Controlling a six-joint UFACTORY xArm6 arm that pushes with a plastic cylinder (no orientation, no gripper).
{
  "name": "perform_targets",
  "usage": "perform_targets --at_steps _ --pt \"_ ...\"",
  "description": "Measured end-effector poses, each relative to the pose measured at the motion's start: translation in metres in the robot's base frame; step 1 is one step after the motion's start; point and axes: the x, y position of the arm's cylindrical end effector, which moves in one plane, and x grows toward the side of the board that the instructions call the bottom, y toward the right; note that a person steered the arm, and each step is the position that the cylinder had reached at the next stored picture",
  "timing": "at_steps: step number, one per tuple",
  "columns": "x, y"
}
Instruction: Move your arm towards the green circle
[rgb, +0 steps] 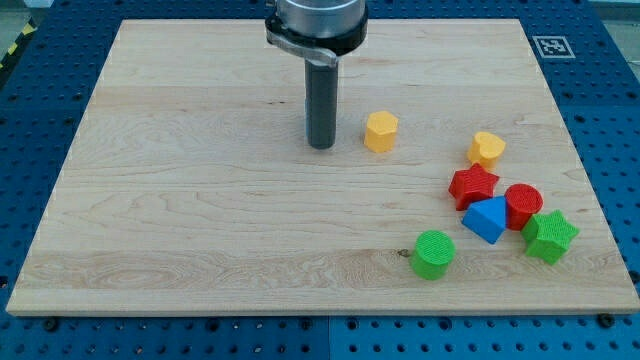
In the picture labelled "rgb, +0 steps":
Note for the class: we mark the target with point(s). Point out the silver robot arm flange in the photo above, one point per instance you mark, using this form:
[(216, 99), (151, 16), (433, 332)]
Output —
[(318, 31)]

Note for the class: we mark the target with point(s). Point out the yellow hexagon block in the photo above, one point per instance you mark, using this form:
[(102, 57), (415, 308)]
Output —
[(381, 131)]

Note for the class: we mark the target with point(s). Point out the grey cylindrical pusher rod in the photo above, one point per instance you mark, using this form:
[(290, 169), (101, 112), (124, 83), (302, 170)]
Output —
[(321, 89)]

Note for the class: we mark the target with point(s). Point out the green cylinder block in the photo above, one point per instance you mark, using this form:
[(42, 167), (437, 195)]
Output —
[(433, 252)]

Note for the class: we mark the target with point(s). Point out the light wooden board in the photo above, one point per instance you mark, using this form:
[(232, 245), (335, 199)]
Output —
[(189, 188)]

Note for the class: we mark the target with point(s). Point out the red star block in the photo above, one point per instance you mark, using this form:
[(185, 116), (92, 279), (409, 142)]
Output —
[(471, 185)]

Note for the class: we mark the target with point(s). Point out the yellow heart block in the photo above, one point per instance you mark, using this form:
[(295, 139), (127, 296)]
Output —
[(486, 149)]

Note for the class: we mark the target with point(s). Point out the blue triangle block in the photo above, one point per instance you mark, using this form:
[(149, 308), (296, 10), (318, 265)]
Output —
[(487, 218)]

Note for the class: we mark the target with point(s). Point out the red cylinder block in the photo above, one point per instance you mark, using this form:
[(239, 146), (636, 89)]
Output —
[(522, 201)]

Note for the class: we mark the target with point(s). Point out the green star block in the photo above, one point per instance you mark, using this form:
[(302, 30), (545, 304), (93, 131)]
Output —
[(548, 236)]

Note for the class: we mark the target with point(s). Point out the white fiducial marker tag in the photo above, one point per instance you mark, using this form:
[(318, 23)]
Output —
[(553, 47)]

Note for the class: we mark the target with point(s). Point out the black bolt front left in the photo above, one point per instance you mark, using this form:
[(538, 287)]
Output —
[(50, 324)]

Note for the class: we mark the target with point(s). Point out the black bolt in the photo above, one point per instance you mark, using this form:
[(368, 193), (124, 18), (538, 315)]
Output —
[(606, 320), (50, 324)]

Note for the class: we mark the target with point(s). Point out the black bolt front right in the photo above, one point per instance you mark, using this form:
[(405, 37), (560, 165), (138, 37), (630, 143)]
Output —
[(606, 320)]

